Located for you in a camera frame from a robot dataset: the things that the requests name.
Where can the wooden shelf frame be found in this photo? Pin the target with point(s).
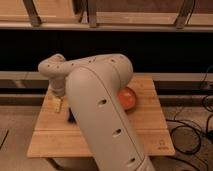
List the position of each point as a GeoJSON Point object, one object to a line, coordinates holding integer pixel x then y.
{"type": "Point", "coordinates": [108, 15]}

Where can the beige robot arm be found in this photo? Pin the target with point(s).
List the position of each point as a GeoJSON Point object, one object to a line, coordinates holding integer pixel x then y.
{"type": "Point", "coordinates": [91, 86]}

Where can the blue and white sponge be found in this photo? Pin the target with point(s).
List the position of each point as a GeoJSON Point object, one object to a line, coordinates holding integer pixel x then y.
{"type": "Point", "coordinates": [71, 118]}

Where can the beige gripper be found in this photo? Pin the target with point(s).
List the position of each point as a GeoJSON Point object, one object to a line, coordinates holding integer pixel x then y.
{"type": "Point", "coordinates": [58, 89]}

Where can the orange ball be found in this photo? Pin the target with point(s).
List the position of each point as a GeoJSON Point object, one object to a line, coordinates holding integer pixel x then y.
{"type": "Point", "coordinates": [127, 97]}

